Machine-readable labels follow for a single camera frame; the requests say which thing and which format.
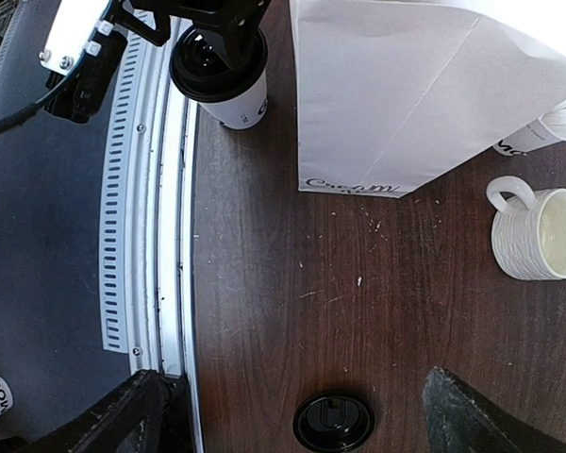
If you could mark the stack of black cup lids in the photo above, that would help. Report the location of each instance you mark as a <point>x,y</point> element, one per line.
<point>333,421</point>

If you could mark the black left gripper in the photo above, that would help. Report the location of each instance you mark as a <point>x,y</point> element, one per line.
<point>230,28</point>

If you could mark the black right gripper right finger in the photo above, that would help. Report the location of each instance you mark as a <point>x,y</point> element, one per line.
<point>461,419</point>

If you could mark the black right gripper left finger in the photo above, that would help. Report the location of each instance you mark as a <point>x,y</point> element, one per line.
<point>149,412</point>

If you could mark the single white paper cup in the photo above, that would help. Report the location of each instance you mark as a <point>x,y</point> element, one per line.
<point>236,99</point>

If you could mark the grey aluminium frame rail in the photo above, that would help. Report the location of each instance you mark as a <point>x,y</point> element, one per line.
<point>145,230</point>

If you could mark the white printed paper bag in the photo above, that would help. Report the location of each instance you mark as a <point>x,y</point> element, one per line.
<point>393,94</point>

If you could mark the cream ceramic mug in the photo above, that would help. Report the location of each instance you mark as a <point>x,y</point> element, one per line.
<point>528,231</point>

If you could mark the paper cup holding straws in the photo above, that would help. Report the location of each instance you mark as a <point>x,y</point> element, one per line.
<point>542,132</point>

